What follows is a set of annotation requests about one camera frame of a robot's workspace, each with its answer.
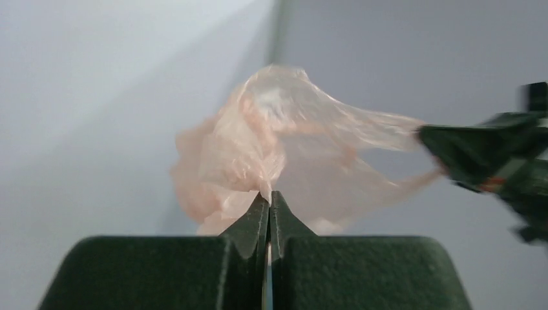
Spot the pink plastic trash bag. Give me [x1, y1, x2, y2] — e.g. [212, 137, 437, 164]
[171, 65, 441, 235]

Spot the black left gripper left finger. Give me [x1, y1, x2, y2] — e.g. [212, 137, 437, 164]
[40, 196, 269, 310]

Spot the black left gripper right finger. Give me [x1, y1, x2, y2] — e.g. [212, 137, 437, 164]
[269, 191, 471, 310]

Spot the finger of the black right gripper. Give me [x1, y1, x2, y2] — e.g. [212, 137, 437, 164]
[417, 112, 547, 189]
[498, 159, 547, 244]

